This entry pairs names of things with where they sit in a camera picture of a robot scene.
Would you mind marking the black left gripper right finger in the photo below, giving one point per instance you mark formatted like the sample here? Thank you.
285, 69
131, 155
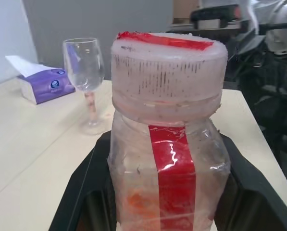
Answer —
251, 192

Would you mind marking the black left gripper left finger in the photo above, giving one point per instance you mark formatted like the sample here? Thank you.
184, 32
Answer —
83, 192

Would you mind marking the clear bottle with red tape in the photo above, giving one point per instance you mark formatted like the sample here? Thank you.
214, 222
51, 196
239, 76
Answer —
167, 101

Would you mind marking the clear wine glass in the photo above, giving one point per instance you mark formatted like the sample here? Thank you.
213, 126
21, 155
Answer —
84, 69

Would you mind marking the purple tissue pack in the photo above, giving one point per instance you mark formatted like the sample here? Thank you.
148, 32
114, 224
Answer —
47, 84

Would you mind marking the white safety helmet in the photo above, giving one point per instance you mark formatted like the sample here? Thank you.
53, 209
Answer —
281, 26

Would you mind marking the black and silver machine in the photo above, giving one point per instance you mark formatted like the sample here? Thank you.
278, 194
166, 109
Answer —
213, 16

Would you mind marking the brown cardboard box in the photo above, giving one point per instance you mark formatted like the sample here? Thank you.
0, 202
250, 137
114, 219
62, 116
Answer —
185, 9

